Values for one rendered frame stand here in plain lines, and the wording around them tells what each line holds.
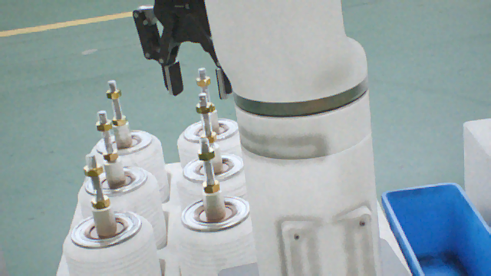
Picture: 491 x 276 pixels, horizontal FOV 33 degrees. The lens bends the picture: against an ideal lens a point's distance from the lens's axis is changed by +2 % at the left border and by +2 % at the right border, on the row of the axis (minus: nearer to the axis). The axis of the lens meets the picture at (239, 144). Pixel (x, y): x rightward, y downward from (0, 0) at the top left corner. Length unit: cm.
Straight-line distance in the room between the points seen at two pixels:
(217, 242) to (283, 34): 39
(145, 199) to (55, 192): 66
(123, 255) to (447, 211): 53
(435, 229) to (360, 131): 68
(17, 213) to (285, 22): 114
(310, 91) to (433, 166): 101
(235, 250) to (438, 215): 43
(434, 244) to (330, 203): 69
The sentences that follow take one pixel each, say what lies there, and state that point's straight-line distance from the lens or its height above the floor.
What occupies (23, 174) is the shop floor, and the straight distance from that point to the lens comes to 174.
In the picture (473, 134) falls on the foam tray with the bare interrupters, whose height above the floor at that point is 18.
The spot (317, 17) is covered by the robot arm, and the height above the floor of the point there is 54.
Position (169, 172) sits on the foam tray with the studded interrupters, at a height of 18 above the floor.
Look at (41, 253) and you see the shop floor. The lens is 142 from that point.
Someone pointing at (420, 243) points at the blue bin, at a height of 3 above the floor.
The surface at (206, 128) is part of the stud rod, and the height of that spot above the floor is 31.
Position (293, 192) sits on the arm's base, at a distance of 54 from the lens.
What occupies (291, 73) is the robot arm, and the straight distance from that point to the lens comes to 51.
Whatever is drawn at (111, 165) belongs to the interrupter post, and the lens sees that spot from 98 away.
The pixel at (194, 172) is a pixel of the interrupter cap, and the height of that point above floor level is 25.
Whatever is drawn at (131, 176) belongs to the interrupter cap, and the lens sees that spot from 100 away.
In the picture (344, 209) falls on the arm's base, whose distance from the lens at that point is 56.
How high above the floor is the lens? 67
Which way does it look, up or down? 23 degrees down
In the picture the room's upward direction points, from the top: 8 degrees counter-clockwise
